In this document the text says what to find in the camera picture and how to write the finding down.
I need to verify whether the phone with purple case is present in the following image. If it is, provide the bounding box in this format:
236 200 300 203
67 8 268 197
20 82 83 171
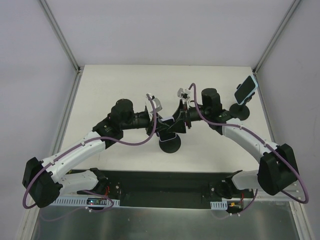
156 116 177 143

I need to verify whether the black phone stand round base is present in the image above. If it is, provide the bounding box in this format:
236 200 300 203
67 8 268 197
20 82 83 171
159 136 181 154

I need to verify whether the phone with blue case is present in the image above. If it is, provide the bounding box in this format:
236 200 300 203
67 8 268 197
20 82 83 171
234 75 258 105

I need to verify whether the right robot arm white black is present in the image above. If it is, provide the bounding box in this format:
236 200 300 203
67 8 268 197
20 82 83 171
161 88 299 199

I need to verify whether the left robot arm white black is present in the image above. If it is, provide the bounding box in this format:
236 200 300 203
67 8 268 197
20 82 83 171
22 94 162 210

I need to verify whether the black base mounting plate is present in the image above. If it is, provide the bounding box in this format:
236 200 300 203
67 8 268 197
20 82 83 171
76 170 261 208

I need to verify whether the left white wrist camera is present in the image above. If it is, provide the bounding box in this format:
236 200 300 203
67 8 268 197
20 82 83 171
145 93 163 119

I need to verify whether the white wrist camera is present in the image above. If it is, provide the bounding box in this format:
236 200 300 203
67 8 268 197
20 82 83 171
177 88 191 104
145 93 163 119

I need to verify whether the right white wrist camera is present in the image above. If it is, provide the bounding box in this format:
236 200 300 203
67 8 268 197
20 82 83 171
177 88 191 104

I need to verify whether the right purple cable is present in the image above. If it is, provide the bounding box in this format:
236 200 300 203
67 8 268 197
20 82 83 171
188 83 310 220

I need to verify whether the purple cable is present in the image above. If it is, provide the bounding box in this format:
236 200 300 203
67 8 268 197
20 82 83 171
21 94 161 222
188 83 310 220

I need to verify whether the right aluminium frame post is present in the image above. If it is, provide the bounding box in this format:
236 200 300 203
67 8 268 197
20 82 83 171
252 0 303 76

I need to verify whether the aluminium frame post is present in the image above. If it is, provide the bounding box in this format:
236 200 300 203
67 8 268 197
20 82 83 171
37 0 81 73
252 0 303 76

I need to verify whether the right white cable duct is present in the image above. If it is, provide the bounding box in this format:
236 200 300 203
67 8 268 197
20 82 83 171
210 200 228 211

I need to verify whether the white cable duct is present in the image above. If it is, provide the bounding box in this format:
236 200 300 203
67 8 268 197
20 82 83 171
50 196 112 208
210 200 228 211

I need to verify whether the left white cable duct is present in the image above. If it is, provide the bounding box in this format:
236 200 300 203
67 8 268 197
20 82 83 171
50 196 112 208

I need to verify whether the right aluminium table rail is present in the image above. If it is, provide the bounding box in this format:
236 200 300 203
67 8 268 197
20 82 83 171
254 73 314 240

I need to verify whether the aluminium table rail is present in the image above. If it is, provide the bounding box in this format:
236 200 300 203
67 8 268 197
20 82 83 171
254 73 314 240
16 67 84 240

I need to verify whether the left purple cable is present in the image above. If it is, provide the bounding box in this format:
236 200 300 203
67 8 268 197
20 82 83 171
21 94 161 222

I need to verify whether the left aluminium frame post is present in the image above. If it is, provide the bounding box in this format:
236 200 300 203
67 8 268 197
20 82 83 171
37 0 81 73

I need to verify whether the left aluminium table rail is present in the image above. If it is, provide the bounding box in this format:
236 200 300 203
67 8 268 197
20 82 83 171
16 67 84 240

